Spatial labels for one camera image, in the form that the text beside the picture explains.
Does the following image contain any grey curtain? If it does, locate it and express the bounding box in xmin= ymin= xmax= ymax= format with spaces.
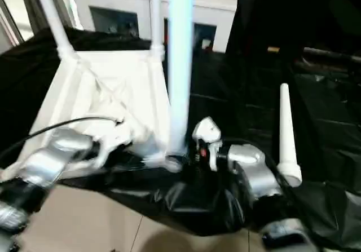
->
xmin=19 ymin=0 xmax=77 ymax=36

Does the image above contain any white plastic table top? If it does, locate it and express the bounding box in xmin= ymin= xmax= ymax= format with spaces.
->
xmin=0 ymin=48 xmax=190 ymax=180

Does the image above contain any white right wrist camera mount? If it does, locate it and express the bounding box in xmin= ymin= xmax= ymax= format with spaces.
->
xmin=192 ymin=116 xmax=224 ymax=172

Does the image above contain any black metal bar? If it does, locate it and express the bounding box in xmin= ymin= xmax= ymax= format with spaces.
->
xmin=303 ymin=47 xmax=361 ymax=60

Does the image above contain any white plastic table leg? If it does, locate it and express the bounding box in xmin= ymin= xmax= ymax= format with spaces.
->
xmin=32 ymin=0 xmax=77 ymax=59
xmin=149 ymin=0 xmax=166 ymax=61
xmin=276 ymin=83 xmax=303 ymax=188
xmin=166 ymin=0 xmax=196 ymax=159

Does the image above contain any black left wrist camera cable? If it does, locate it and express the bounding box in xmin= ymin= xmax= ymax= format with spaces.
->
xmin=0 ymin=117 xmax=118 ymax=162

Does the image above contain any black work surface mat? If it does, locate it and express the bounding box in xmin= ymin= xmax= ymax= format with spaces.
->
xmin=0 ymin=28 xmax=361 ymax=252

